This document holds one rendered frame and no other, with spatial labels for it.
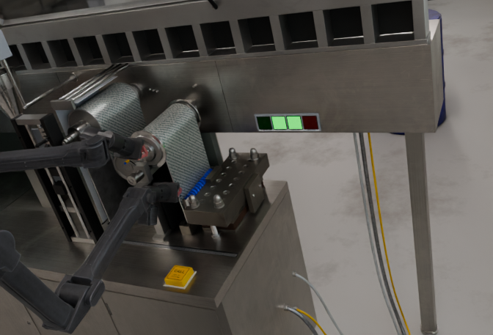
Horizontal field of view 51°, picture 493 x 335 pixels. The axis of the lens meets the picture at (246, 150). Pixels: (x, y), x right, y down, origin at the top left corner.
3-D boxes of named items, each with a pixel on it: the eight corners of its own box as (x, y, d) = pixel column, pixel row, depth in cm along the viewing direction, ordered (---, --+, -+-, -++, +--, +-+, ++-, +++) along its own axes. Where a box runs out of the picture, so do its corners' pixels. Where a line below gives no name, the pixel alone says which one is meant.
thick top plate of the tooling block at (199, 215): (188, 223, 183) (183, 210, 180) (234, 164, 214) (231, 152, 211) (227, 227, 176) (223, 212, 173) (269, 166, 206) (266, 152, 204)
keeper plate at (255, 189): (249, 212, 191) (243, 188, 186) (260, 197, 199) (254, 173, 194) (256, 213, 190) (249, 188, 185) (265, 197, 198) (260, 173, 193)
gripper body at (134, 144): (141, 159, 164) (128, 154, 157) (116, 157, 168) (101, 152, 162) (145, 139, 165) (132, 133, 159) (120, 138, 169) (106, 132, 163)
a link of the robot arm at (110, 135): (108, 149, 153) (114, 131, 154) (92, 144, 156) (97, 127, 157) (122, 155, 159) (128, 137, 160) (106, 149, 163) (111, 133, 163)
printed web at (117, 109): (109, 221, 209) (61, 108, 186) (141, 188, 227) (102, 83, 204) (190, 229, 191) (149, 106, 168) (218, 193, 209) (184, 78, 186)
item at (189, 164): (180, 204, 186) (166, 161, 178) (210, 170, 204) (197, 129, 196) (181, 204, 186) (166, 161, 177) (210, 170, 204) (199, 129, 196)
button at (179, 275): (166, 284, 167) (163, 278, 166) (176, 270, 173) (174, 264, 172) (183, 287, 164) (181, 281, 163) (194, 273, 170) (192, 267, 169)
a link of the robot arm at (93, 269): (88, 297, 129) (50, 292, 132) (95, 312, 133) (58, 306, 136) (155, 185, 161) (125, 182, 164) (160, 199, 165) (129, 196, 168)
